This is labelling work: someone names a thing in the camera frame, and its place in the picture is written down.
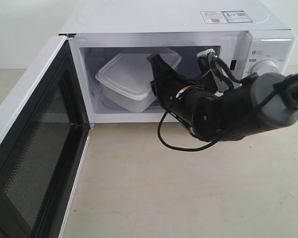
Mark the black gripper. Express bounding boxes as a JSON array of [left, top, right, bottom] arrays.
[[147, 54, 201, 104]]

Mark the white lidded plastic container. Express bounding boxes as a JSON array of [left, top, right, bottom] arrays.
[[95, 47, 182, 113]]

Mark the white microwave door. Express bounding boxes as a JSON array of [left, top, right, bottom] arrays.
[[0, 36, 90, 238]]

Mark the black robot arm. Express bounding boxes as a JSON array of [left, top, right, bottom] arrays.
[[148, 54, 298, 142]]

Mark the glass microwave turntable plate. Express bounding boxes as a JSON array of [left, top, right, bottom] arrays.
[[101, 97, 161, 111]]

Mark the white microwave oven body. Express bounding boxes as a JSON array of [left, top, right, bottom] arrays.
[[60, 0, 296, 123]]

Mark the upper white control knob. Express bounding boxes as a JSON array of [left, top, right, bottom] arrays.
[[250, 60, 279, 75]]

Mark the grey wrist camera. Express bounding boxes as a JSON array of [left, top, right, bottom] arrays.
[[197, 48, 234, 94]]

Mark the black cable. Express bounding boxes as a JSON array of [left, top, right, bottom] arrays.
[[157, 56, 241, 151]]

